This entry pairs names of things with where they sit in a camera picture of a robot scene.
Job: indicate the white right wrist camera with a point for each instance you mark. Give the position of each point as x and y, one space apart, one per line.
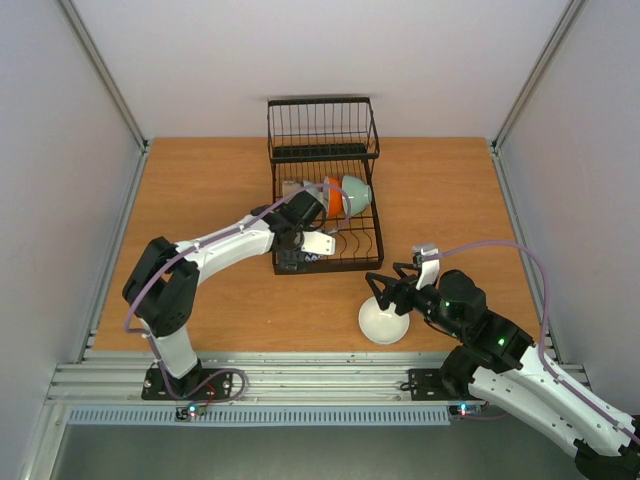
427 262

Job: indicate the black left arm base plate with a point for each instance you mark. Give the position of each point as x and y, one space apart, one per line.
202 385

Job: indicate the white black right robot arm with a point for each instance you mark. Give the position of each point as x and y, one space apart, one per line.
499 363

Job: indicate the grey slotted cable duct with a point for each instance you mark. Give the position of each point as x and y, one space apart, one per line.
261 416

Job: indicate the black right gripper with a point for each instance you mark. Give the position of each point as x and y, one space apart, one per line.
400 293

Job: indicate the left green circuit board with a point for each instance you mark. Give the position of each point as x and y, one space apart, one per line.
191 412

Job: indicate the green patterned bowl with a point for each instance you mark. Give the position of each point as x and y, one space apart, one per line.
314 190

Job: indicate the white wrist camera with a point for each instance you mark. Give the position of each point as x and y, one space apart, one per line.
427 262
318 243

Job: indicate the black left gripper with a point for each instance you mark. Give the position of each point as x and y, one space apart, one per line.
289 262

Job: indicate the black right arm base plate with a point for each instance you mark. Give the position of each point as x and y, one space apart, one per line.
427 384

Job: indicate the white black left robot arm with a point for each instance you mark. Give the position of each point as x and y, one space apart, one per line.
162 287

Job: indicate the orange bowl white inside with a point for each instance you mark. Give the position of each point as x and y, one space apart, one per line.
332 198

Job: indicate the green circuit board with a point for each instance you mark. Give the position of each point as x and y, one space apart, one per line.
466 409
191 412

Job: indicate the beige floral bowl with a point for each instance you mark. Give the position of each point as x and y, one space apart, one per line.
290 187

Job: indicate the red white patterned bowl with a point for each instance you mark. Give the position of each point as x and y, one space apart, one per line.
310 258

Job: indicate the aluminium rail frame front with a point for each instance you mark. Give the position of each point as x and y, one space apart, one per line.
280 378

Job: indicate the plain mint green bowl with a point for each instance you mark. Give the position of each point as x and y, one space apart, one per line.
358 195

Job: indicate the black wire dish rack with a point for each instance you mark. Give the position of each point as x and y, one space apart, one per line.
314 137

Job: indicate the right green circuit board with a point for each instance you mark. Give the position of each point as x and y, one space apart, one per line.
466 409

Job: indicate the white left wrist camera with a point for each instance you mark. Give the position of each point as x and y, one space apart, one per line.
318 243

